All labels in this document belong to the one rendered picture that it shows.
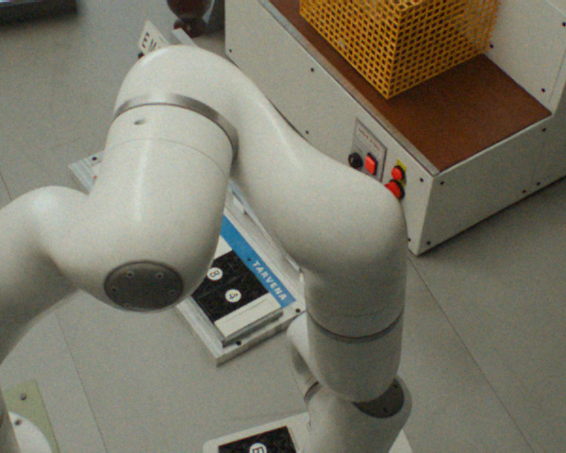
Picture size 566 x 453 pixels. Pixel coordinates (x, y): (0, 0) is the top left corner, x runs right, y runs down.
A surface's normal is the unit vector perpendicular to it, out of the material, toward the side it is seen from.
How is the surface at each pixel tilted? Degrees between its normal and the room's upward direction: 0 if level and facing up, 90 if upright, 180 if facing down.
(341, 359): 95
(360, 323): 93
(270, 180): 71
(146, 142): 13
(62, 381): 0
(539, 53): 90
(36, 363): 0
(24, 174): 0
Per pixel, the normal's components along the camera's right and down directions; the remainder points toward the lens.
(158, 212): 0.21, -0.39
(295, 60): -0.82, 0.42
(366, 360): 0.25, 0.79
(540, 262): 0.04, -0.63
